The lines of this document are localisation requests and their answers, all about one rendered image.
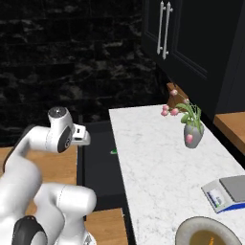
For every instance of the brown wooden block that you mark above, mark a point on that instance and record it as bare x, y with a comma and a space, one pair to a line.
173, 95

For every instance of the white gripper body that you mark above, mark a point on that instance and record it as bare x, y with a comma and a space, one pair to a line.
81, 139

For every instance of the white and grey kitchen scale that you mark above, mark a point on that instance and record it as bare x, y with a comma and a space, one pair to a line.
228, 193

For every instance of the grey plate with brown inside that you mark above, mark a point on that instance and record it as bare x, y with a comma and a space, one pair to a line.
186, 231

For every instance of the dark narrow cupboard door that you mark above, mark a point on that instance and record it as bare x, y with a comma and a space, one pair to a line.
151, 28

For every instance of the grey vase with pink tulips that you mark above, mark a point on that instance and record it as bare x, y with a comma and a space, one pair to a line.
192, 135

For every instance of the green knife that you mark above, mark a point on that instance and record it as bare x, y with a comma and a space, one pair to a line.
113, 151

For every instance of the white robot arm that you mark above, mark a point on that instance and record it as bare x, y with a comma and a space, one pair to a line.
19, 178

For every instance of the dark wide cupboard door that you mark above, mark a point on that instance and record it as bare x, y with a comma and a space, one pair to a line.
204, 38

